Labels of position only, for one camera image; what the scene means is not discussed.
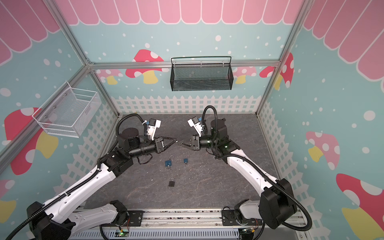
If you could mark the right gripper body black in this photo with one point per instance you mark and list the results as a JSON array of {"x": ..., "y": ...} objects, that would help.
[{"x": 195, "y": 142}]

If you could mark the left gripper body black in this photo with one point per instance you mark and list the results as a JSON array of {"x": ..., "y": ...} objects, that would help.
[{"x": 159, "y": 148}]

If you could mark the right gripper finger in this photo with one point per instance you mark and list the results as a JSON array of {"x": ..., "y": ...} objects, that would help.
[
  {"x": 187, "y": 141},
  {"x": 186, "y": 145}
]

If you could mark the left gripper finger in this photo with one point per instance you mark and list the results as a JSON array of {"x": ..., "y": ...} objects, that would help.
[
  {"x": 170, "y": 138},
  {"x": 170, "y": 144}
]

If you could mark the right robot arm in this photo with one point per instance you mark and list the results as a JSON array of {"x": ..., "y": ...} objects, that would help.
[{"x": 277, "y": 205}]

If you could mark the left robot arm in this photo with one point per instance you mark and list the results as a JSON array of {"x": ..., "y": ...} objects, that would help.
[{"x": 56, "y": 219}]

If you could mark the black padlock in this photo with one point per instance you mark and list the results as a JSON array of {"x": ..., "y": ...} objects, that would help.
[{"x": 172, "y": 183}]

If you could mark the left green circuit board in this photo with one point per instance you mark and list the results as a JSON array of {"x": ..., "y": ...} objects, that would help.
[{"x": 122, "y": 233}]

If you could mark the green circuit board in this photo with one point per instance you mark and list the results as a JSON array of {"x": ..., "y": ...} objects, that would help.
[
  {"x": 248, "y": 231},
  {"x": 122, "y": 233}
]

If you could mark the right green circuit board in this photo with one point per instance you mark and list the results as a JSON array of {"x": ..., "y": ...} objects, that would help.
[{"x": 248, "y": 231}]

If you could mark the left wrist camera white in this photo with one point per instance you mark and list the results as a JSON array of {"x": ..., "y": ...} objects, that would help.
[{"x": 150, "y": 128}]

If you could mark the black wire mesh basket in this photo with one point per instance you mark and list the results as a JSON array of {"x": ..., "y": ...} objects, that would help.
[{"x": 206, "y": 73}]

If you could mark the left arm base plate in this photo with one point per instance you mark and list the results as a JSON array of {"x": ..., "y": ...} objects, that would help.
[{"x": 132, "y": 218}]

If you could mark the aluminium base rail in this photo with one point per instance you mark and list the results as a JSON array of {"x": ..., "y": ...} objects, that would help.
[{"x": 152, "y": 218}]

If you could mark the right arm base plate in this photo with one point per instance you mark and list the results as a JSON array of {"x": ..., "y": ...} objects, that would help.
[{"x": 232, "y": 218}]

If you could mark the white slotted cable duct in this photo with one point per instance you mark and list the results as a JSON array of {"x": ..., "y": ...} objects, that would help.
[{"x": 175, "y": 234}]

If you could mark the white wire mesh basket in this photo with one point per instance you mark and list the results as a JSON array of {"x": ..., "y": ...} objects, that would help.
[{"x": 68, "y": 111}]

